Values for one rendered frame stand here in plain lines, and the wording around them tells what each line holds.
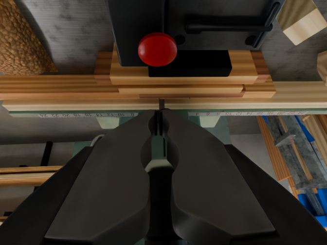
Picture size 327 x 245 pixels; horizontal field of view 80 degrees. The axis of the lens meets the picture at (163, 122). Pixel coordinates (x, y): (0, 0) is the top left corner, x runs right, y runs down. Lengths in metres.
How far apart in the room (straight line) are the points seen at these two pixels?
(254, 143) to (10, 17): 2.93
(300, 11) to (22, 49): 0.34
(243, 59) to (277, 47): 0.07
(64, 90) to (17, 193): 3.01
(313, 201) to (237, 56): 1.04
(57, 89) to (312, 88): 0.46
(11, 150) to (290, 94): 3.53
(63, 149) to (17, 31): 2.92
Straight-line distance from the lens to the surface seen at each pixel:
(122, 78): 0.27
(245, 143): 3.00
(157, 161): 0.24
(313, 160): 1.16
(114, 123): 0.74
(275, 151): 2.18
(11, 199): 3.36
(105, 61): 0.32
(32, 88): 0.40
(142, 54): 0.16
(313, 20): 0.29
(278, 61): 0.40
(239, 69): 0.30
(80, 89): 0.36
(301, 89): 0.45
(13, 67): 0.36
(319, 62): 0.42
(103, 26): 0.31
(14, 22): 0.33
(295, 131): 1.20
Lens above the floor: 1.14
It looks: 28 degrees down
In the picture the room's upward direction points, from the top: 178 degrees clockwise
